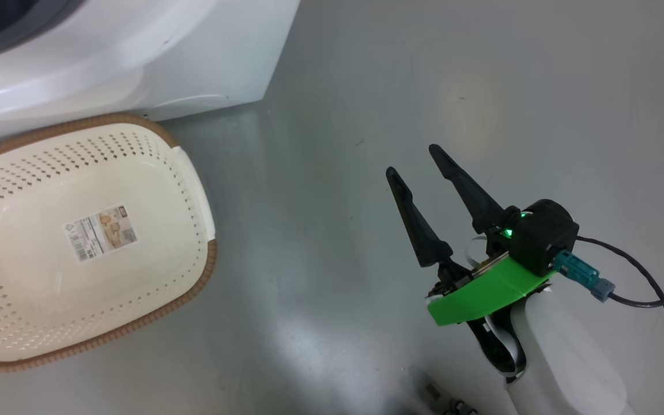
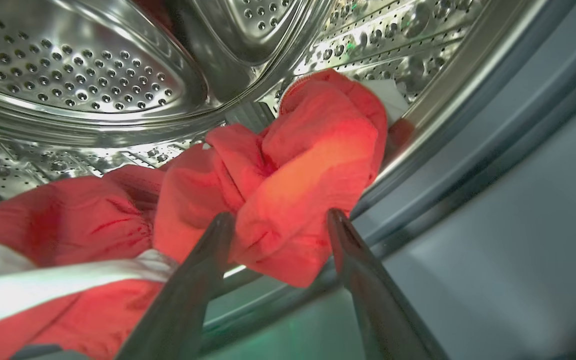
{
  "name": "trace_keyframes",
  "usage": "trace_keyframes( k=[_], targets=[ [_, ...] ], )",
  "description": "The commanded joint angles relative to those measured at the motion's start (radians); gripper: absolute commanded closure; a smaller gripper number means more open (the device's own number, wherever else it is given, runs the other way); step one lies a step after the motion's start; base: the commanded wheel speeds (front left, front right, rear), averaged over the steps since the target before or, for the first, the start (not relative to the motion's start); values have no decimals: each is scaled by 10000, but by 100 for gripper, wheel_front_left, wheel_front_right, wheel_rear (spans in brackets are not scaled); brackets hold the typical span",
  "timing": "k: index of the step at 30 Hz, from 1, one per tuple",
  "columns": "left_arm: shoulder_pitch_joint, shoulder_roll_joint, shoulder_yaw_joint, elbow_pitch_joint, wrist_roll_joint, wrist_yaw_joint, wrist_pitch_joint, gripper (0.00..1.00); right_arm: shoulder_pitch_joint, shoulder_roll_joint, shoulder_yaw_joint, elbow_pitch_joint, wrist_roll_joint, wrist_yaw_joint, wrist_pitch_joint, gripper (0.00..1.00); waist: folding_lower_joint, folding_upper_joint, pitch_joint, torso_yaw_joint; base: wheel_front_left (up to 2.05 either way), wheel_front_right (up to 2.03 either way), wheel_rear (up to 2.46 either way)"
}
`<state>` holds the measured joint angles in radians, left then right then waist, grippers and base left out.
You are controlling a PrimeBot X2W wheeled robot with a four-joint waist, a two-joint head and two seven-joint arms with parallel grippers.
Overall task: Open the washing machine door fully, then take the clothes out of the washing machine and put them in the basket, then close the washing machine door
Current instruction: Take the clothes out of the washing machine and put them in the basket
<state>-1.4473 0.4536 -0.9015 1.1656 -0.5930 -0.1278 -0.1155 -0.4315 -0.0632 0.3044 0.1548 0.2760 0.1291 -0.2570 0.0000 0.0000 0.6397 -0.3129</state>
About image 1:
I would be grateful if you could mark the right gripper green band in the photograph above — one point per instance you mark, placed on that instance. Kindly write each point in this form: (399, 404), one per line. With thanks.
(482, 294)

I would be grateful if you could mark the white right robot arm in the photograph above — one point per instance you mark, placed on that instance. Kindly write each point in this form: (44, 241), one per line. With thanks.
(562, 363)

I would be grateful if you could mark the white front-load washing machine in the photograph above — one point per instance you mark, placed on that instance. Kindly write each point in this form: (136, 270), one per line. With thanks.
(193, 57)

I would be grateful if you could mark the cream perforated laundry basket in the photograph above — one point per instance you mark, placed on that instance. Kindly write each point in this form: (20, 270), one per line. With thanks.
(32, 311)

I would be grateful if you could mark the paper label sticker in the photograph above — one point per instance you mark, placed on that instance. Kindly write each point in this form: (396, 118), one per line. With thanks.
(101, 233)

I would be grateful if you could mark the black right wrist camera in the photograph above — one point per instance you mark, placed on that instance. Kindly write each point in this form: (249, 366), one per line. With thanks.
(545, 230)

